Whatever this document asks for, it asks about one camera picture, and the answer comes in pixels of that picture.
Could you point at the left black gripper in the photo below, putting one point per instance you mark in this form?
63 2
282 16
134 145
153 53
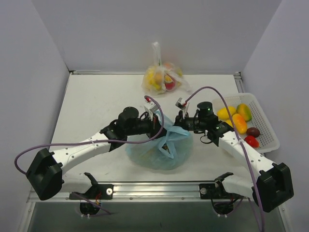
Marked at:
156 125

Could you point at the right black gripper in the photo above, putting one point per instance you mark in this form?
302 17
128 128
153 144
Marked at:
180 121

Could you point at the light blue plastic bag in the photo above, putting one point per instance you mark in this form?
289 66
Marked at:
164 153

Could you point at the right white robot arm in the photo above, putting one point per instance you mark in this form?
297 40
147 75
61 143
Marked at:
270 184

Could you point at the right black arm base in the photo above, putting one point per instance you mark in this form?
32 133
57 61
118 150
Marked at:
223 203

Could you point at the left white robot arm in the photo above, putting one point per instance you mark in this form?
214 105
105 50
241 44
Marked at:
47 172

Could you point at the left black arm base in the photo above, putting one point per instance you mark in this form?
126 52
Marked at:
92 205

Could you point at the yellow fake pear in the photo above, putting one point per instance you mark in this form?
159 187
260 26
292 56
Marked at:
229 122

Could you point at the orange fake fruit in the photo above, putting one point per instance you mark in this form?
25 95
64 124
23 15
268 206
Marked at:
240 123

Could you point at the clear tied bag of fruits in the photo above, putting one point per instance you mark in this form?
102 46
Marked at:
162 77

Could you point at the orange yellow fake mango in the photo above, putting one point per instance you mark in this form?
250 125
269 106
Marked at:
244 111

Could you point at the dark red fake plum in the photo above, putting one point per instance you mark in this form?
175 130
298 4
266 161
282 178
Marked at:
252 131

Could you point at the red fake bell pepper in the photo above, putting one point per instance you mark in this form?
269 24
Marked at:
252 141

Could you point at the white plastic basket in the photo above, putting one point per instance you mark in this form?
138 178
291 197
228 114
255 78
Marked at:
268 140

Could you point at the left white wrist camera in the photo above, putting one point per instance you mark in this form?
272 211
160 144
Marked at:
151 108

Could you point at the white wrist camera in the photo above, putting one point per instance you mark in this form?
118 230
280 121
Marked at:
183 105
151 108

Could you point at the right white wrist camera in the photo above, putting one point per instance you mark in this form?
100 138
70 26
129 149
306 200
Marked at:
183 105

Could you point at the aluminium front rail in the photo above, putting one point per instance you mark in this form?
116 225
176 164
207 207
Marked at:
152 190

